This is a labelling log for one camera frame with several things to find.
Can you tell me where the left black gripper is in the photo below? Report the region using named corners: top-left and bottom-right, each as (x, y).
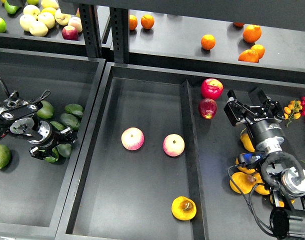
top-left (28, 120), bottom-right (78, 160)

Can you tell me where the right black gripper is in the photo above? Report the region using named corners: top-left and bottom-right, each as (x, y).
top-left (223, 87), bottom-right (285, 150)

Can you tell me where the dark green avocado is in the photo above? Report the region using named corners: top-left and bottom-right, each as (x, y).
top-left (56, 143), bottom-right (73, 158)

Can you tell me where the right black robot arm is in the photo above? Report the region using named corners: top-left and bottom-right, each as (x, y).
top-left (224, 88), bottom-right (305, 240)

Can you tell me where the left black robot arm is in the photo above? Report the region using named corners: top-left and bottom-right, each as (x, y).
top-left (0, 77), bottom-right (78, 160)

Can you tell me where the green avocado centre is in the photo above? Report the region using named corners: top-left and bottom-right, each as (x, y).
top-left (50, 121), bottom-right (66, 131)

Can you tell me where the green avocado lower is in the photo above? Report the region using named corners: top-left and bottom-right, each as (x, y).
top-left (44, 147), bottom-right (59, 163)

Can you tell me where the green avocado middle right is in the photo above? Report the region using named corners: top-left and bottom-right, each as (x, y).
top-left (59, 113), bottom-right (81, 131)

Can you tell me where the green avocado top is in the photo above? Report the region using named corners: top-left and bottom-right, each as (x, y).
top-left (37, 100), bottom-right (55, 119)

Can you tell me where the yellow pear with stem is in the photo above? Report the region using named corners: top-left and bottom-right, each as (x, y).
top-left (240, 128), bottom-right (255, 153)

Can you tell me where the green avocado upper right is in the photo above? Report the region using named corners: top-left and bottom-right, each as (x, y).
top-left (64, 103), bottom-right (84, 119)

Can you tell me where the pale yellow pear front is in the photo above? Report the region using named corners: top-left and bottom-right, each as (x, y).
top-left (29, 21), bottom-right (49, 37)

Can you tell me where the pale yellow pear centre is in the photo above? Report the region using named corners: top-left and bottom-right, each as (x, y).
top-left (38, 12), bottom-right (56, 29)

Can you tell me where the pale yellow pear right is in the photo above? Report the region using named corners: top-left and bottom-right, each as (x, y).
top-left (54, 8), bottom-right (72, 26)

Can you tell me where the pale yellow pear left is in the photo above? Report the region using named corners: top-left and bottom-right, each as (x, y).
top-left (19, 14), bottom-right (37, 32)

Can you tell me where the dark red apple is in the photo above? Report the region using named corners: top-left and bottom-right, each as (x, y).
top-left (198, 98), bottom-right (218, 120)

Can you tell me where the bright red apple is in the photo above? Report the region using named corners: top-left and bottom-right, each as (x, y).
top-left (200, 78), bottom-right (224, 100)

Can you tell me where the orange cherry tomato bunch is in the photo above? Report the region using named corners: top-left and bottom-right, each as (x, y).
top-left (283, 100), bottom-right (303, 127)

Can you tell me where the orange front right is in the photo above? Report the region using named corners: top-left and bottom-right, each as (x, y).
top-left (238, 49), bottom-right (259, 63)

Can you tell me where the small orange right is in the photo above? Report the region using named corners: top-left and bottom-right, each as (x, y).
top-left (251, 44), bottom-right (266, 59)

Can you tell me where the large orange on shelf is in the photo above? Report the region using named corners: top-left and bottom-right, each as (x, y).
top-left (242, 24), bottom-right (262, 43)

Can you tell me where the orange on shelf centre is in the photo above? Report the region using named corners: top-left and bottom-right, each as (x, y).
top-left (200, 34), bottom-right (216, 51)

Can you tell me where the orange under shelf edge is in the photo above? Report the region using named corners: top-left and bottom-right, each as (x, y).
top-left (233, 22), bottom-right (245, 28)

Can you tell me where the pink yellow apple left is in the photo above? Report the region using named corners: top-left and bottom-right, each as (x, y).
top-left (121, 127), bottom-right (145, 151)

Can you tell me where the pink yellow apple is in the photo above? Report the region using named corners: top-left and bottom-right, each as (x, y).
top-left (121, 127), bottom-right (145, 151)
top-left (162, 134), bottom-right (185, 157)

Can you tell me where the pink yellow apple right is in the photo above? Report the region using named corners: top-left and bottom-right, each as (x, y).
top-left (162, 134), bottom-right (185, 157)

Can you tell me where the red apple on shelf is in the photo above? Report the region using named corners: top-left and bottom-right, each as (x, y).
top-left (61, 25), bottom-right (79, 41)

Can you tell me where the pale peach on shelf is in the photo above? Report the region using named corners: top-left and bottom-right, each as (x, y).
top-left (68, 16), bottom-right (83, 33)

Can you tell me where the yellow lemon on shelf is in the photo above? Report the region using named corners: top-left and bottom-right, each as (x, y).
top-left (41, 7), bottom-right (57, 16)

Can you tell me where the black tray divider left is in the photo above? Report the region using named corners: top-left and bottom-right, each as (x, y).
top-left (180, 80), bottom-right (209, 240)

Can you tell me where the black shelf post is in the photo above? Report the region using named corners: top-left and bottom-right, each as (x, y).
top-left (78, 3), bottom-right (130, 64)

